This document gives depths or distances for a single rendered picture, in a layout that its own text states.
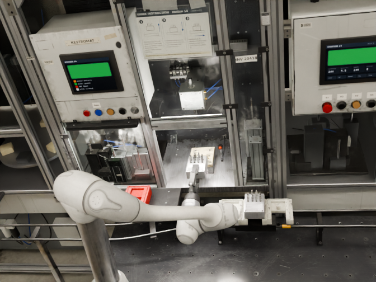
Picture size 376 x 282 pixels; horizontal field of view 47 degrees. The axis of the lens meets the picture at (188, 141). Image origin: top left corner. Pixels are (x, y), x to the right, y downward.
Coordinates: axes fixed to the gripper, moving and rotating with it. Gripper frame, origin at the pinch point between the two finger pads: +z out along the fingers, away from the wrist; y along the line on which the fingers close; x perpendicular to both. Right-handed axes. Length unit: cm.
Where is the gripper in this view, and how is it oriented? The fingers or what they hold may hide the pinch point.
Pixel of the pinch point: (196, 173)
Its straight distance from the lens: 220.6
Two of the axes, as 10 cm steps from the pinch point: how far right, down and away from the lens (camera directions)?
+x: -9.8, 0.4, 1.9
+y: -1.6, -7.5, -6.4
